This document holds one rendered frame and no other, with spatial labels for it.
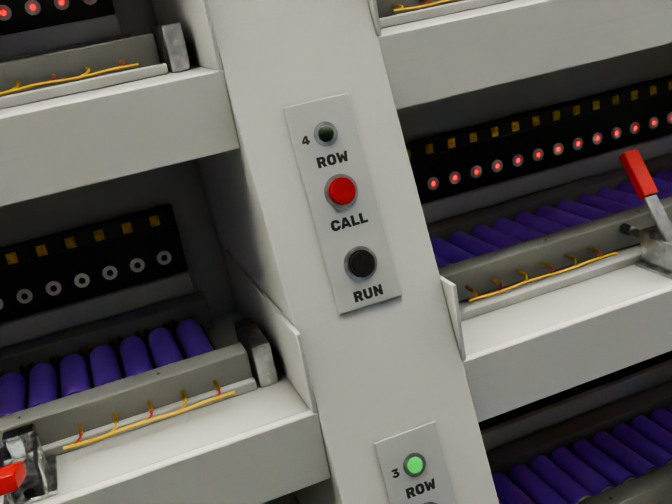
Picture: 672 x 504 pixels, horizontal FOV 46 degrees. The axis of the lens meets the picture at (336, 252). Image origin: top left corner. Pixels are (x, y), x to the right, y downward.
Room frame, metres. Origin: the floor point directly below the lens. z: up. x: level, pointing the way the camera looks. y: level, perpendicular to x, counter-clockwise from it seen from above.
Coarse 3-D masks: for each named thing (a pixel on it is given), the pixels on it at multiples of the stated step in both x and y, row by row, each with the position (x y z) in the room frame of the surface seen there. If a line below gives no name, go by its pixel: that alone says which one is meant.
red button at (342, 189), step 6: (336, 180) 0.46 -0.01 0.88; (342, 180) 0.46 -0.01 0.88; (348, 180) 0.46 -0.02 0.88; (330, 186) 0.46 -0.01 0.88; (336, 186) 0.46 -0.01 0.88; (342, 186) 0.46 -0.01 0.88; (348, 186) 0.46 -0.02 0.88; (354, 186) 0.46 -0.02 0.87; (330, 192) 0.46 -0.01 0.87; (336, 192) 0.46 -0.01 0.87; (342, 192) 0.46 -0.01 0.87; (348, 192) 0.46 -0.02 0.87; (354, 192) 0.46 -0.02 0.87; (330, 198) 0.46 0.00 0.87; (336, 198) 0.46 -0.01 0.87; (342, 198) 0.46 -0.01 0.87; (348, 198) 0.46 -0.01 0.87; (342, 204) 0.46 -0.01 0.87
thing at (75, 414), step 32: (224, 352) 0.49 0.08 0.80; (128, 384) 0.48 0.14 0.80; (160, 384) 0.48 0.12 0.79; (192, 384) 0.48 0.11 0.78; (224, 384) 0.49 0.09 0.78; (32, 416) 0.46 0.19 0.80; (64, 416) 0.46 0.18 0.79; (96, 416) 0.47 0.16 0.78; (128, 416) 0.47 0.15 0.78; (160, 416) 0.46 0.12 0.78; (0, 448) 0.45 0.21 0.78; (64, 448) 0.45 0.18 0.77
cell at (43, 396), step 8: (32, 368) 0.54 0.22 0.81; (40, 368) 0.53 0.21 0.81; (48, 368) 0.54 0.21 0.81; (32, 376) 0.53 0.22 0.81; (40, 376) 0.52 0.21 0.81; (48, 376) 0.52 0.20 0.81; (56, 376) 0.54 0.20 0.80; (32, 384) 0.51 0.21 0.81; (40, 384) 0.51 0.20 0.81; (48, 384) 0.51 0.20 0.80; (56, 384) 0.52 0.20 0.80; (32, 392) 0.50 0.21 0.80; (40, 392) 0.50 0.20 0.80; (48, 392) 0.50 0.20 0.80; (56, 392) 0.51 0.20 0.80; (32, 400) 0.49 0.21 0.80; (40, 400) 0.49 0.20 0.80; (48, 400) 0.49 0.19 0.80
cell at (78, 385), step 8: (64, 360) 0.54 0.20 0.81; (72, 360) 0.54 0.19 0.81; (80, 360) 0.54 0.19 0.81; (64, 368) 0.53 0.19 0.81; (72, 368) 0.52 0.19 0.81; (80, 368) 0.53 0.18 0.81; (64, 376) 0.52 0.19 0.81; (72, 376) 0.51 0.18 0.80; (80, 376) 0.51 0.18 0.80; (88, 376) 0.53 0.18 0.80; (64, 384) 0.51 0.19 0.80; (72, 384) 0.50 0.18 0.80; (80, 384) 0.50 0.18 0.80; (88, 384) 0.51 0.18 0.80; (64, 392) 0.50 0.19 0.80; (72, 392) 0.49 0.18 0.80
